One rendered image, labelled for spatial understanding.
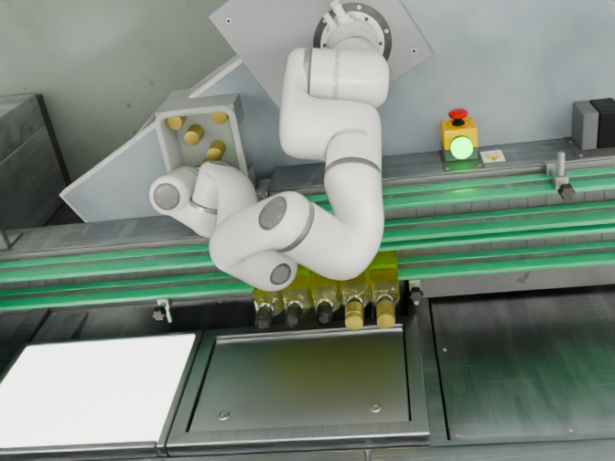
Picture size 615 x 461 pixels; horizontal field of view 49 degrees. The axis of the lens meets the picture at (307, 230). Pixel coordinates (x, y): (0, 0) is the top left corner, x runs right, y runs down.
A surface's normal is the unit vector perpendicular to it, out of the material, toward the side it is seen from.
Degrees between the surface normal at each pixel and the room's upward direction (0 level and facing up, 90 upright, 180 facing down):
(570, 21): 0
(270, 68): 2
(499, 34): 0
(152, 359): 90
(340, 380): 90
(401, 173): 90
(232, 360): 90
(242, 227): 63
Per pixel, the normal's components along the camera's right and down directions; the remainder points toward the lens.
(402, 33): -0.04, 0.47
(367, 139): 0.45, -0.45
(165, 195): -0.13, 0.25
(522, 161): -0.14, -0.87
